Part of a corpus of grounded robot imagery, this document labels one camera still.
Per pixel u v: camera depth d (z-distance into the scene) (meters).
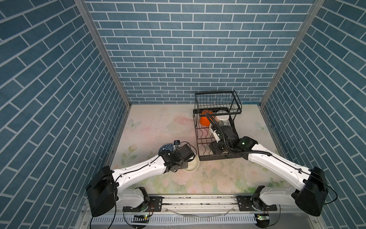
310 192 0.39
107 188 0.39
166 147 0.91
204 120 1.06
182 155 0.61
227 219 0.71
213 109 1.16
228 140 0.59
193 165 0.84
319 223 0.70
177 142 0.73
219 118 1.02
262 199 0.62
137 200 0.60
